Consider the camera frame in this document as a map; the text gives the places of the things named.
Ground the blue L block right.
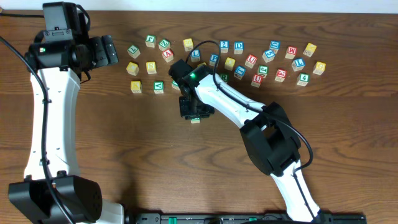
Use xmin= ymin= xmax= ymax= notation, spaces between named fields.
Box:
xmin=292 ymin=58 xmax=305 ymax=72

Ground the green F wooden block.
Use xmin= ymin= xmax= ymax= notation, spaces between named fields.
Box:
xmin=257 ymin=65 xmax=269 ymax=78

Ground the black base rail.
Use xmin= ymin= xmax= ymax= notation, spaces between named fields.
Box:
xmin=124 ymin=212 xmax=367 ymax=224

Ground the green N wooden block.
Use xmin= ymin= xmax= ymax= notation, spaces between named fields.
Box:
xmin=190 ymin=118 xmax=201 ymax=124

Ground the red A wooden block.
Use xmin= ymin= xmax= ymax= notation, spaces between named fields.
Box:
xmin=162 ymin=49 xmax=174 ymax=63

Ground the yellow G wooden block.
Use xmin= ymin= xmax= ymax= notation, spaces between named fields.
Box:
xmin=224 ymin=57 xmax=236 ymax=71

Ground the red U wooden block upper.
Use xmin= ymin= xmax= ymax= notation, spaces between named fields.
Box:
xmin=245 ymin=54 xmax=258 ymax=68

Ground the yellow block far right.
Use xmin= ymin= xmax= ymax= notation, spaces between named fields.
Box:
xmin=303 ymin=42 xmax=317 ymax=57

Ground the yellow S wooden block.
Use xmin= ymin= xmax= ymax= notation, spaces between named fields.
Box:
xmin=146 ymin=61 xmax=157 ymax=75

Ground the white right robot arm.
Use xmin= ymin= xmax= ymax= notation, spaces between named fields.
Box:
xmin=169 ymin=60 xmax=320 ymax=222

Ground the green 7 wooden block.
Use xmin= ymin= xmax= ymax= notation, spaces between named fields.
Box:
xmin=127 ymin=45 xmax=141 ymax=58

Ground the yellow 6 wooden block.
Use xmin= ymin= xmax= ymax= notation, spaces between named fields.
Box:
xmin=183 ymin=38 xmax=194 ymax=52

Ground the red u wooden block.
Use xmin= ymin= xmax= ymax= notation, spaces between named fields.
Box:
xmin=245 ymin=54 xmax=258 ymax=68
xmin=251 ymin=74 xmax=263 ymax=88

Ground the green 4 wooden block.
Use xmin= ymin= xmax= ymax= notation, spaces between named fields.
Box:
xmin=297 ymin=73 xmax=310 ymax=86

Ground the green Z wooden block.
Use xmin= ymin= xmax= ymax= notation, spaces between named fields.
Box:
xmin=159 ymin=39 xmax=171 ymax=52

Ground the blue 5 wooden block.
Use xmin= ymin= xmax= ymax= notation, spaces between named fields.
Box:
xmin=262 ymin=49 xmax=275 ymax=63

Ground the red M wooden block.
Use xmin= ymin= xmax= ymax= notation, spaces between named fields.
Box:
xmin=285 ymin=46 xmax=297 ymax=59

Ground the blue D block right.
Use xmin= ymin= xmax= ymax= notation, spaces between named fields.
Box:
xmin=269 ymin=40 xmax=280 ymax=54

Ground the blue 2 wooden block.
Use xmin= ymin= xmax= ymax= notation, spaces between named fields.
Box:
xmin=220 ymin=40 xmax=229 ymax=54

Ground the yellow K wooden block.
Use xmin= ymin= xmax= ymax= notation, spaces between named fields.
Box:
xmin=131 ymin=80 xmax=142 ymax=93

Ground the yellow Q wooden block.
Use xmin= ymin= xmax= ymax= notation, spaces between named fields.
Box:
xmin=197 ymin=62 xmax=207 ymax=67

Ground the green B wooden block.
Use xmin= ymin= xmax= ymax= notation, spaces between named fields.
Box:
xmin=172 ymin=80 xmax=180 ymax=90

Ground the green R wooden block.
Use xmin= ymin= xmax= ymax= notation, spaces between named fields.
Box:
xmin=220 ymin=73 xmax=229 ymax=83

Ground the blue L wooden block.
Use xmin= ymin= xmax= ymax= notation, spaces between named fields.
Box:
xmin=190 ymin=49 xmax=201 ymax=63

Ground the yellow G block right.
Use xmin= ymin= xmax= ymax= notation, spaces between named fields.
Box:
xmin=313 ymin=62 xmax=326 ymax=75

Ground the green J wooden block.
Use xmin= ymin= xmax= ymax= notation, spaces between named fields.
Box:
xmin=145 ymin=35 xmax=156 ymax=48

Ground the red U wooden block lower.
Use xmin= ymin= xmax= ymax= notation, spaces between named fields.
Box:
xmin=251 ymin=74 xmax=263 ymax=88

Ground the blue P wooden block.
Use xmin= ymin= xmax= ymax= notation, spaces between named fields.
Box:
xmin=209 ymin=54 xmax=219 ymax=67

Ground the red E wooden block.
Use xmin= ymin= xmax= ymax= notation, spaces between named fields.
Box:
xmin=275 ymin=68 xmax=287 ymax=82

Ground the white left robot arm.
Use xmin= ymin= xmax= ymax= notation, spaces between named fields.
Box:
xmin=8 ymin=35 xmax=126 ymax=223

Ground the yellow C wooden block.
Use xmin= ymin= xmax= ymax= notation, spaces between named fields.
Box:
xmin=126 ymin=62 xmax=139 ymax=76

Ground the green V wooden block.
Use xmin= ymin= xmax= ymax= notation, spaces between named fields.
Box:
xmin=154 ymin=81 xmax=164 ymax=94

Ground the blue D wooden block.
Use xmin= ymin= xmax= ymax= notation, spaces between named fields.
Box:
xmin=234 ymin=42 xmax=244 ymax=55

